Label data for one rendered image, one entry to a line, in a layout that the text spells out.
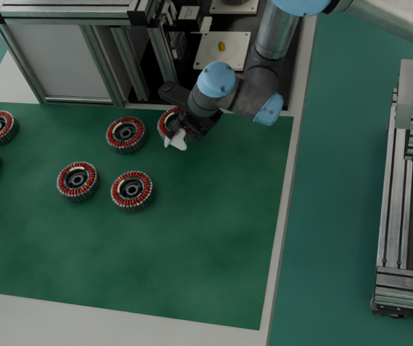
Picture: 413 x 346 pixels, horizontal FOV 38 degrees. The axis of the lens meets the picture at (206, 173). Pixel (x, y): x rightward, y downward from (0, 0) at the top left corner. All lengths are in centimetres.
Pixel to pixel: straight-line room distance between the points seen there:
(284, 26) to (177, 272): 62
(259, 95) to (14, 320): 79
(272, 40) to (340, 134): 130
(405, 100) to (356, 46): 155
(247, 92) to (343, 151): 126
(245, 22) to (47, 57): 61
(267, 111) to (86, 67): 62
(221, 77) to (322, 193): 121
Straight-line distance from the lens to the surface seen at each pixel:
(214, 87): 128
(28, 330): 154
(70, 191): 164
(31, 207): 171
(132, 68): 170
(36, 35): 172
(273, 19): 130
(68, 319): 151
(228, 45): 186
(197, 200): 156
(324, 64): 286
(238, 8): 197
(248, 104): 132
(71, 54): 173
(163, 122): 161
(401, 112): 142
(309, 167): 249
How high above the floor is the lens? 204
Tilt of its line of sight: 54 degrees down
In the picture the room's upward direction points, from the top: 17 degrees counter-clockwise
